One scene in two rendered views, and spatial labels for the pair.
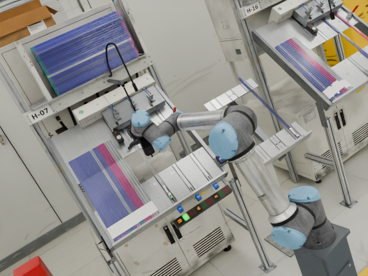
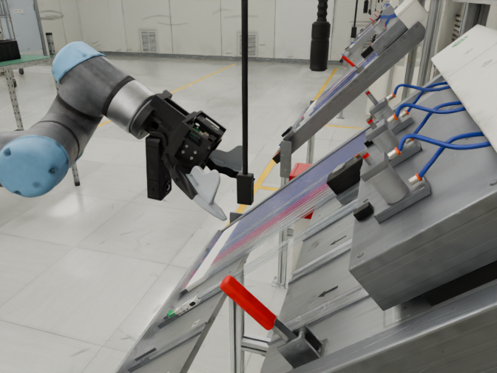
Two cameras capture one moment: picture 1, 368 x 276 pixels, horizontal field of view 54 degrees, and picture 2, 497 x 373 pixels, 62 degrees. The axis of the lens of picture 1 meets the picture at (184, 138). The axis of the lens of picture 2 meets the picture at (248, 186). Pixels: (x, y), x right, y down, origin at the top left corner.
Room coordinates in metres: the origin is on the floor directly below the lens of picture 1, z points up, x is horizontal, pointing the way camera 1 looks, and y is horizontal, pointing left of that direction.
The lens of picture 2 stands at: (2.08, -0.26, 1.32)
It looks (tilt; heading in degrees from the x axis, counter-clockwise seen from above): 25 degrees down; 125
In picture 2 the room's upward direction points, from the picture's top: straight up
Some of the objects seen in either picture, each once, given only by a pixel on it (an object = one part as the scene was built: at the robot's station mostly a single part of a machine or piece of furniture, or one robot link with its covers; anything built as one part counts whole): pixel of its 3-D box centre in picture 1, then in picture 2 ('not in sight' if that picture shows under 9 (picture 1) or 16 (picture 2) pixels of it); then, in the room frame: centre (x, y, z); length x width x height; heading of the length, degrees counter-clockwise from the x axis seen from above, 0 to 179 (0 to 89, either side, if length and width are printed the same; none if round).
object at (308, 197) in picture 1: (305, 205); not in sight; (1.16, -0.33, 0.72); 0.13 x 0.12 x 0.14; 132
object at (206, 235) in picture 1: (159, 222); not in sight; (2.15, 0.39, 0.31); 0.70 x 0.65 x 0.62; 108
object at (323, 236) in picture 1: (313, 226); not in sight; (1.16, -0.34, 0.60); 0.15 x 0.15 x 0.10
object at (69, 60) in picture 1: (86, 52); not in sight; (2.06, 0.30, 1.52); 0.51 x 0.13 x 0.27; 108
